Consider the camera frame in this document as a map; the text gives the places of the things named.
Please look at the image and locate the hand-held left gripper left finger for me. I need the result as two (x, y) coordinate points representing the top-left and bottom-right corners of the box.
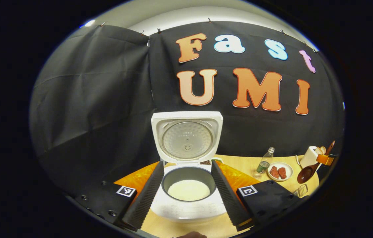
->
(66, 161), (165, 232)

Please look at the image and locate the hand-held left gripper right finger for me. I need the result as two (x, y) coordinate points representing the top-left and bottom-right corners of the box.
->
(210, 160), (309, 232)

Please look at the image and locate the brown wooden spoon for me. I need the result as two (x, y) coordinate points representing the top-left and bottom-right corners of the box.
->
(297, 140), (336, 184)

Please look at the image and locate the wire chopstick holder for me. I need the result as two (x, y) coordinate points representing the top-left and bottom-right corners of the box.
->
(293, 184), (308, 198)

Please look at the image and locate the white rice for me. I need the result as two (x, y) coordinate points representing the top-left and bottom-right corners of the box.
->
(168, 179), (211, 201)

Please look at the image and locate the white rice cooker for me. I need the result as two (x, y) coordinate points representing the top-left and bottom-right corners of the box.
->
(150, 111), (228, 222)

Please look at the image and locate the white toaster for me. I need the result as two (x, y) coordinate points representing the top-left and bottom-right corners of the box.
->
(300, 146), (322, 168)

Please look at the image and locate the white round plate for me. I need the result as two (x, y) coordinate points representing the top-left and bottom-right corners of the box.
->
(267, 162), (294, 182)

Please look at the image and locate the black backdrop cloth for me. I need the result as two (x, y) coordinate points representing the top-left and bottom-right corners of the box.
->
(29, 21), (346, 195)

